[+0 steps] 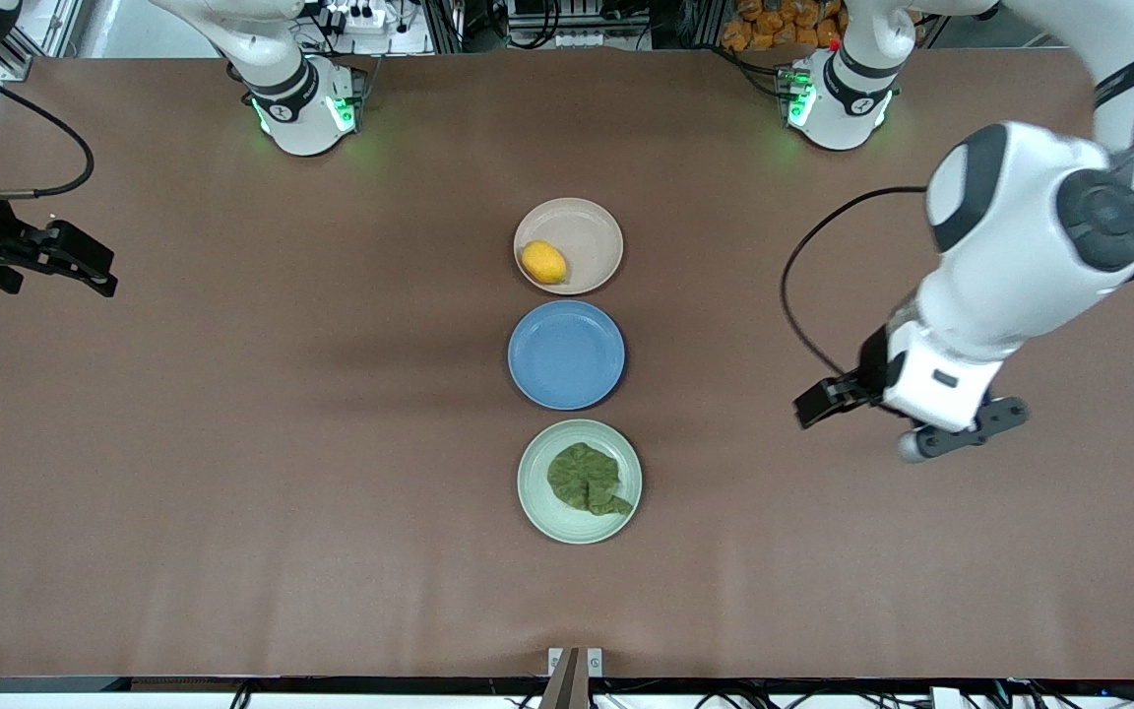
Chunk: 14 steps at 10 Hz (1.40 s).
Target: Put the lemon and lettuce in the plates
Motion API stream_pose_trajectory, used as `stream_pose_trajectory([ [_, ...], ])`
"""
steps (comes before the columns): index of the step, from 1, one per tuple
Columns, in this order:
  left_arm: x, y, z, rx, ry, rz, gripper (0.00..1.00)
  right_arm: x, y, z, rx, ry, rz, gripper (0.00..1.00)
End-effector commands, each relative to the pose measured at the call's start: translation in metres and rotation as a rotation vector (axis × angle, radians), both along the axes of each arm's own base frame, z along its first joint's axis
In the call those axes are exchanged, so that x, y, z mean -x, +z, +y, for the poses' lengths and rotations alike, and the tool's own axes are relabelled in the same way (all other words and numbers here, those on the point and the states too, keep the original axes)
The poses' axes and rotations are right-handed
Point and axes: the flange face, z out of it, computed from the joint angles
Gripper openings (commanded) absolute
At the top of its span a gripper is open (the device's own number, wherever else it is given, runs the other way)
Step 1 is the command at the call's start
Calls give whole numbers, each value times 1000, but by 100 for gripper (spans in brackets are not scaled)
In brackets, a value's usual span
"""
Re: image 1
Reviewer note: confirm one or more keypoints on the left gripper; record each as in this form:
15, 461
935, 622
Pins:
870, 371

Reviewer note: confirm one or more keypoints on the green lettuce leaf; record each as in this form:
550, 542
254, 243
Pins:
585, 478

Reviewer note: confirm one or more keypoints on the yellow lemon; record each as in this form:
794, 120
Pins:
544, 262

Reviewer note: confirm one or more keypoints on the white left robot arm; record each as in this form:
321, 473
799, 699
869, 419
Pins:
1030, 236

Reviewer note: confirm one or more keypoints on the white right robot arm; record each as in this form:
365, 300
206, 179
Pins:
296, 89

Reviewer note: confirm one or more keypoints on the blue round plate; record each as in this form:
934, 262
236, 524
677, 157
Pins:
567, 356

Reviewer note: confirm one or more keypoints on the cream round plate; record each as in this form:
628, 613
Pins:
592, 231

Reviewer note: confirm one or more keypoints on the pale green round plate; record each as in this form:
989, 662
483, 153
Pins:
537, 492

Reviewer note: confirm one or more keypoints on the orange items in bin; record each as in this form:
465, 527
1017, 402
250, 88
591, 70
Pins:
774, 25

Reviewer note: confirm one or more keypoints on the white power strip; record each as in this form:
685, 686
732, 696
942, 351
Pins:
365, 15

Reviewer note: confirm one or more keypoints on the aluminium frame profile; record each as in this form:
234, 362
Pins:
35, 30

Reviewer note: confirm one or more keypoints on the metal bracket at table edge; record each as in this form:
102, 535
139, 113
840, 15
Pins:
575, 675

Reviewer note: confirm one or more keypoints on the black table edge rail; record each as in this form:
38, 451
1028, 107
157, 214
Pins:
232, 683

